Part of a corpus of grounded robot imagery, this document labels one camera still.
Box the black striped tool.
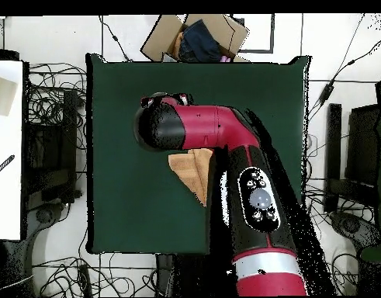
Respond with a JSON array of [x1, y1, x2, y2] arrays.
[[0, 154, 16, 179]]

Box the black monitor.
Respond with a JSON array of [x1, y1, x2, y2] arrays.
[[345, 103, 381, 187]]

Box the black upright stand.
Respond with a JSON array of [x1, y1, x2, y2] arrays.
[[323, 102, 343, 213]]

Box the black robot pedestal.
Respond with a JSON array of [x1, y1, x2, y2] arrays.
[[154, 253, 234, 297]]

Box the tan terry towel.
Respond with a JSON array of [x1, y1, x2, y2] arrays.
[[167, 147, 214, 208]]

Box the white desk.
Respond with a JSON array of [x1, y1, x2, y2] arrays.
[[0, 60, 25, 241]]

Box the dark green table cloth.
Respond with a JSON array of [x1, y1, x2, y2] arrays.
[[85, 52, 312, 257]]

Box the black cable with power adapter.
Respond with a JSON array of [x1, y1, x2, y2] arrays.
[[307, 34, 381, 125]]

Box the black cable with inline plug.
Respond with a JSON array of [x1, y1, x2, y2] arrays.
[[98, 14, 133, 63]]

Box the brown cardboard box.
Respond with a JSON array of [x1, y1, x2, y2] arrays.
[[139, 13, 250, 63]]

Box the beige box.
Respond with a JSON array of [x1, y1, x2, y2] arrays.
[[0, 73, 18, 117]]

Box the dark blue jeans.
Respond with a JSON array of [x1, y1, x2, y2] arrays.
[[178, 19, 223, 63]]

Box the black equipment rack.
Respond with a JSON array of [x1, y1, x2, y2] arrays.
[[23, 89, 82, 206]]

